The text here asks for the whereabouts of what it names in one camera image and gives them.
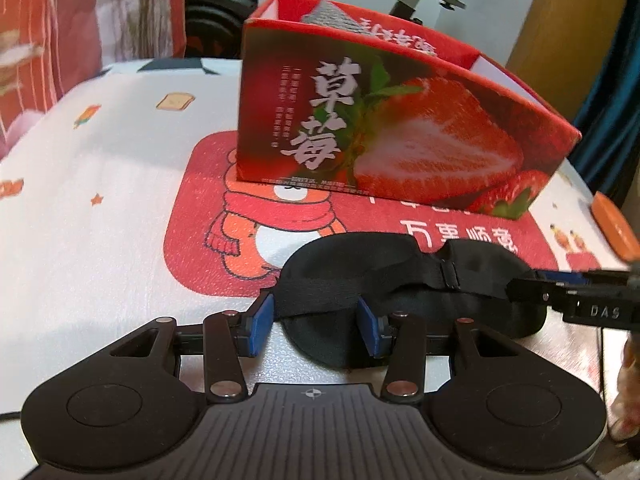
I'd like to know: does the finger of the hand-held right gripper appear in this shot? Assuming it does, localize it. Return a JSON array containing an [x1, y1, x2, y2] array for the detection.
[[506, 279, 640, 331], [533, 268, 640, 289]]

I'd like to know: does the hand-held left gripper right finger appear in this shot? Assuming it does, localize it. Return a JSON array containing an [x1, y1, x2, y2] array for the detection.
[[355, 295, 532, 406]]

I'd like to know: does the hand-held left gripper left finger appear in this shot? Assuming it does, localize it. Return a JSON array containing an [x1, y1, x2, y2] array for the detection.
[[106, 293, 276, 406]]

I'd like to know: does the black eye mask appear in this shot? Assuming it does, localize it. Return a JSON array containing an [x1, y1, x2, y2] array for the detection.
[[273, 232, 549, 372]]

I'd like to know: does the red cardboard box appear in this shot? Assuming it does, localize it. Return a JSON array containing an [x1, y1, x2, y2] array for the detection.
[[234, 0, 584, 222]]

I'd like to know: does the person's right hand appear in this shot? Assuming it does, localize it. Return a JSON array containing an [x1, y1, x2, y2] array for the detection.
[[613, 332, 640, 461]]

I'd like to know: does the orange flat object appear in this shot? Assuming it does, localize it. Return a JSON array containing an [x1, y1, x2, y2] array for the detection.
[[589, 192, 640, 262]]

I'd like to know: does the red printed mat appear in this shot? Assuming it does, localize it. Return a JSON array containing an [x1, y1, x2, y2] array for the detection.
[[162, 130, 562, 302]]

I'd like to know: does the teal curtain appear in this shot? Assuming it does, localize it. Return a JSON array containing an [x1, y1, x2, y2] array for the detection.
[[569, 0, 640, 212]]

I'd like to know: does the white printed blanket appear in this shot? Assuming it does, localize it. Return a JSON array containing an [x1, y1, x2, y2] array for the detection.
[[0, 57, 628, 413]]

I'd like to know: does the wooden panel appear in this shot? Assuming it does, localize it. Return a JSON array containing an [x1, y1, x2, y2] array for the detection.
[[504, 0, 622, 117]]

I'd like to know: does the grey striped cloth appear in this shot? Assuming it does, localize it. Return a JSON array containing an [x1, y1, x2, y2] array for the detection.
[[300, 1, 362, 34]]

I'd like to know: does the black exercise bike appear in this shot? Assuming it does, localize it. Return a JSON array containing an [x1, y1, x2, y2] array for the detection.
[[184, 0, 477, 59]]

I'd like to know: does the red white printed backdrop cloth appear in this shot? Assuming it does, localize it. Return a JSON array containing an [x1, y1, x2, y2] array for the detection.
[[0, 0, 189, 134]]

